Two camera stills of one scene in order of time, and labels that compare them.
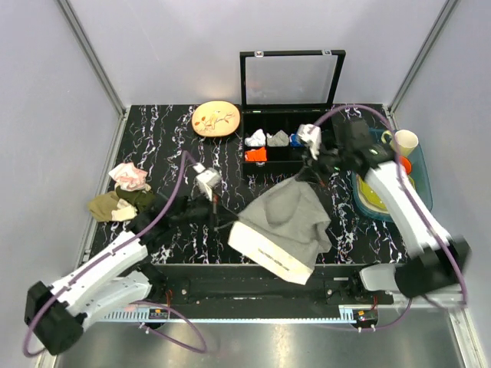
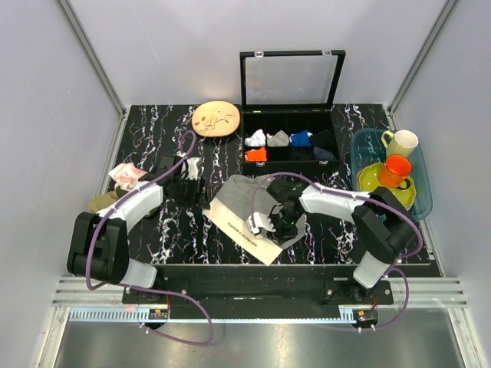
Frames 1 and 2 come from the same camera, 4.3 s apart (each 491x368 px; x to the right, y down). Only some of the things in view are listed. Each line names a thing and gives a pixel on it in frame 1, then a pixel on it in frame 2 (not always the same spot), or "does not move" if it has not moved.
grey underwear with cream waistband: [286, 229] to [237, 197]
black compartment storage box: [282, 90] does not move
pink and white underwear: [129, 179] does not move
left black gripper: [213, 221] to [199, 198]
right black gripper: [312, 169] to [281, 236]
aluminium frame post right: [448, 7] does not move
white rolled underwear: [257, 139] does not move
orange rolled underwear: [258, 155] does not move
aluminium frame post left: [93, 56] does not move
